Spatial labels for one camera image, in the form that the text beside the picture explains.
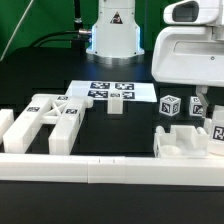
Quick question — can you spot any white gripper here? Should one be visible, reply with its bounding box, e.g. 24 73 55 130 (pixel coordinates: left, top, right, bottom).
151 0 224 118

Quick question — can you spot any white tagged cube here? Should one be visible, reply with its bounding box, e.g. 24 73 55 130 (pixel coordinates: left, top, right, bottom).
189 96 203 117
159 95 181 116

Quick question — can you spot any white U-shaped fence frame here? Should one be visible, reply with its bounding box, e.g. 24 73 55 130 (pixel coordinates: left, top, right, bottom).
0 108 224 187

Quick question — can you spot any black cable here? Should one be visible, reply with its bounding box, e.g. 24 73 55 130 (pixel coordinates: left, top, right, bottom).
29 30 92 48

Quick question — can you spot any white tagged cube left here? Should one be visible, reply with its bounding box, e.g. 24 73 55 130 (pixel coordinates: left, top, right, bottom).
159 95 181 116

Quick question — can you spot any white chair seat block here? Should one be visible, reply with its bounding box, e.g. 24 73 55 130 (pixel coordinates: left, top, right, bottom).
153 125 209 159

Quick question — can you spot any white chair back frame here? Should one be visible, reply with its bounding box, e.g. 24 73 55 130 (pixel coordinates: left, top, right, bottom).
3 94 93 155

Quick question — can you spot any black pole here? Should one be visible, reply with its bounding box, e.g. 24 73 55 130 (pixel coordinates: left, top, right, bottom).
74 0 83 30

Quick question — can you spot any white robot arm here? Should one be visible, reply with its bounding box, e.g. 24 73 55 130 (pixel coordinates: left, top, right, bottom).
86 0 224 113

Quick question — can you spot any white marker base sheet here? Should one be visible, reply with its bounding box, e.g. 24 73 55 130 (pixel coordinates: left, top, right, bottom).
66 80 157 103

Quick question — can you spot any white cable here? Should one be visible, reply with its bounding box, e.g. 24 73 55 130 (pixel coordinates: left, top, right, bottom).
0 0 36 61

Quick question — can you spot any white tagged cube right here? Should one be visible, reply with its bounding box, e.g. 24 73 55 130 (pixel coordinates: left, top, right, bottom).
189 96 203 117

